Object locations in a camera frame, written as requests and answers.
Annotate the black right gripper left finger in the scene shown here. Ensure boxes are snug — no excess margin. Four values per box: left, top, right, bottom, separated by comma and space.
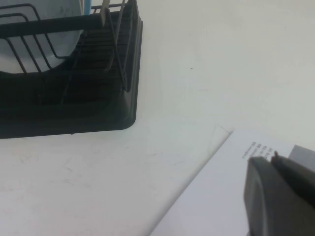
243, 156, 315, 236

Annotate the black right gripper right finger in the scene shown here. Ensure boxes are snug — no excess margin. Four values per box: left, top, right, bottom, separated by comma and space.
272, 154, 315, 201

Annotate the pale grey round plate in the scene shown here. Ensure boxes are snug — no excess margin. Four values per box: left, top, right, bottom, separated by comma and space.
0, 0, 86, 74

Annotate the cream round plate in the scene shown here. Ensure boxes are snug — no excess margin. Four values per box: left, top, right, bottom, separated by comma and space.
98, 0, 111, 26

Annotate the blue round plate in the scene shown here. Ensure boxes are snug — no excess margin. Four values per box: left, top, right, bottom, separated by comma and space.
79, 0, 92, 16

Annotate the grey rectangular flat piece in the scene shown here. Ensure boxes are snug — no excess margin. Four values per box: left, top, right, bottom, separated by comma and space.
288, 144, 315, 160

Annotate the white sheet with print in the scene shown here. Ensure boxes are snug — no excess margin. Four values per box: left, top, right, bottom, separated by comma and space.
149, 127, 315, 236

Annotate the black wire dish rack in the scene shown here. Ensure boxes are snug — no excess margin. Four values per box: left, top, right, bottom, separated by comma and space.
0, 0, 138, 99

